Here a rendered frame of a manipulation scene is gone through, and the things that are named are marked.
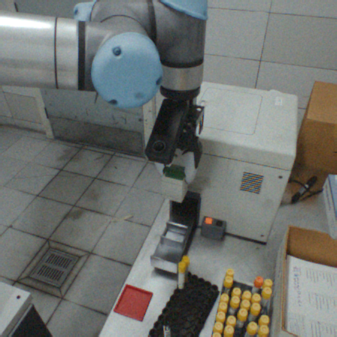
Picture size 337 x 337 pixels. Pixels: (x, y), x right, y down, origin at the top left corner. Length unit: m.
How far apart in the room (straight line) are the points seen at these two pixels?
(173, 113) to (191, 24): 0.15
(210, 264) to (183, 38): 0.54
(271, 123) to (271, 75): 1.27
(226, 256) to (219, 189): 0.18
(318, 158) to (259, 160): 0.47
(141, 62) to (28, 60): 0.11
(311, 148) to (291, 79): 0.96
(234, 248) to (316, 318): 0.25
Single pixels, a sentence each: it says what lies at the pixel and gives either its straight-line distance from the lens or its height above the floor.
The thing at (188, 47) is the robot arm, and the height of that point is 1.40.
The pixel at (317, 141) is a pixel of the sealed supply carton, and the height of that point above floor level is 0.98.
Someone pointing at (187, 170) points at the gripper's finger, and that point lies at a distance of 0.61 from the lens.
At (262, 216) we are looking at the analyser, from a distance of 0.80.
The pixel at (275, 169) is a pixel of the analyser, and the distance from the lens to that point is 0.70.
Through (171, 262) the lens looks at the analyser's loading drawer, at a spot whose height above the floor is 0.94.
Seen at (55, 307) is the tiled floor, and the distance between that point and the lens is 1.82.
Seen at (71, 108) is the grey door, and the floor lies 0.35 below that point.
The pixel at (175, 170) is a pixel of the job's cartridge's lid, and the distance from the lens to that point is 0.64.
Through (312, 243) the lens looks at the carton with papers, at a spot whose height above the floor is 0.98.
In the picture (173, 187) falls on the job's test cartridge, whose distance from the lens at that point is 0.64.
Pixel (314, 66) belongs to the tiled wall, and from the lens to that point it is 2.00.
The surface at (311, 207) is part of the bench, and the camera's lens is 1.02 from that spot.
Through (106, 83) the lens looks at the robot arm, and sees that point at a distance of 0.33.
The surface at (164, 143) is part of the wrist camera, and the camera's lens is 0.51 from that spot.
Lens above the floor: 1.55
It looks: 41 degrees down
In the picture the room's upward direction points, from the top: straight up
